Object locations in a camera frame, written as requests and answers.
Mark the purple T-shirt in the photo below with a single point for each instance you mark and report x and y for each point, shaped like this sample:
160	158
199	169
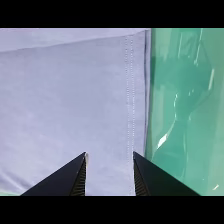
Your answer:
66	100

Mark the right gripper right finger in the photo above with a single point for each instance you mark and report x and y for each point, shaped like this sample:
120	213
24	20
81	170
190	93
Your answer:
153	180

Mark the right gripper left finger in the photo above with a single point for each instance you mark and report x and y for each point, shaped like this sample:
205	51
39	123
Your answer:
68	181

